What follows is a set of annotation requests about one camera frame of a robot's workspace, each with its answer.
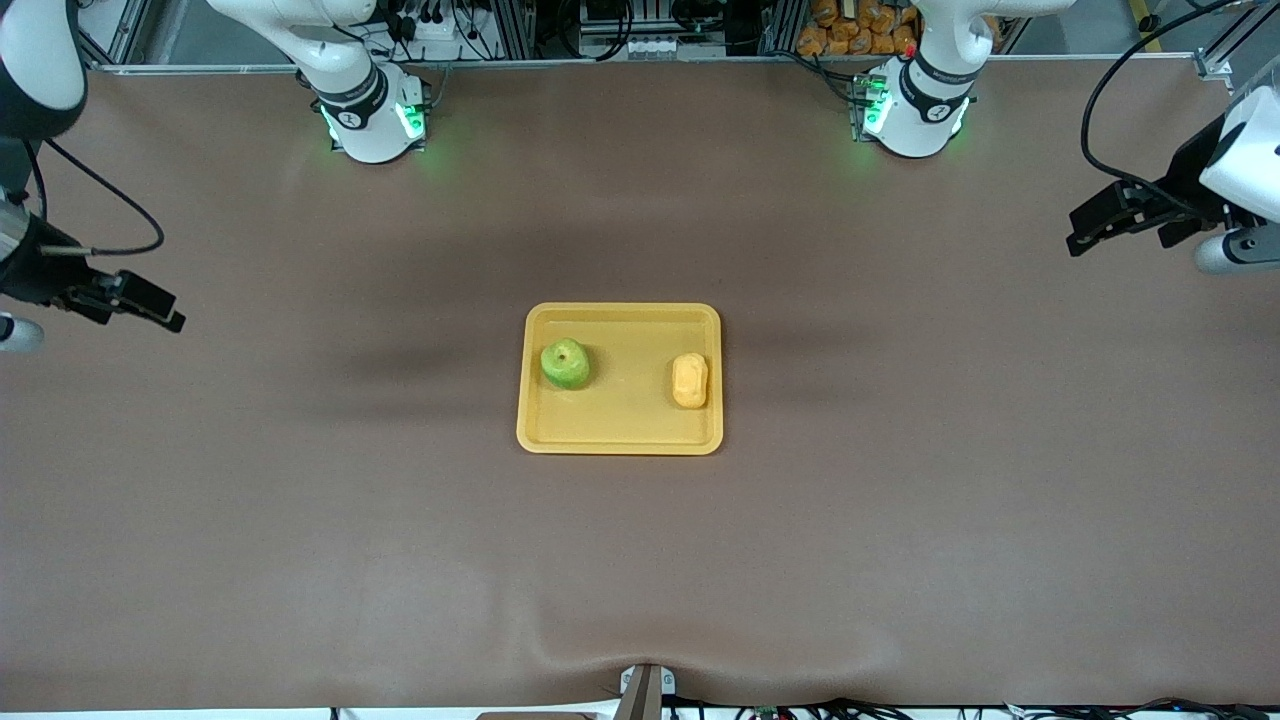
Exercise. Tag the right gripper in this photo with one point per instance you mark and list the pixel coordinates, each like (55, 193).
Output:
(33, 266)

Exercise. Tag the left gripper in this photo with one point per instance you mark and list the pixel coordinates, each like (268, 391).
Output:
(1186, 171)

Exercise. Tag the green apple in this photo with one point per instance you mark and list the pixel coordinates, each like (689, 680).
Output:
(565, 365)

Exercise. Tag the yellow potato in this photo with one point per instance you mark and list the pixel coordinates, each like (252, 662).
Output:
(690, 382)

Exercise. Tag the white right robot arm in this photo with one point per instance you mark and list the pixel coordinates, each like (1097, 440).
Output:
(365, 120)

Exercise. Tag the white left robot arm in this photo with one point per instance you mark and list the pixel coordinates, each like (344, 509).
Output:
(915, 120)

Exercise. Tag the yellow plastic tray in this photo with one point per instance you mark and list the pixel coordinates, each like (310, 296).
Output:
(630, 420)

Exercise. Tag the bag of orange bread rolls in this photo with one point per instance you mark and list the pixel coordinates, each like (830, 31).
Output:
(850, 30)

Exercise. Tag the white power strip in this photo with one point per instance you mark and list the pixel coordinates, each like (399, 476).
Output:
(425, 28)

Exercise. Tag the brown table mat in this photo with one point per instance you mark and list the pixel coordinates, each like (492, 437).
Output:
(640, 560)

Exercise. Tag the aluminium frame profile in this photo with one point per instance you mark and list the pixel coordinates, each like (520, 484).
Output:
(115, 35)
(1215, 60)

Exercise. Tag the silver table edge rail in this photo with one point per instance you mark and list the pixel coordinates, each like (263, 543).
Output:
(600, 62)

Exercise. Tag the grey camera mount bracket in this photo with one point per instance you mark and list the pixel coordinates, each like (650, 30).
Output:
(645, 692)

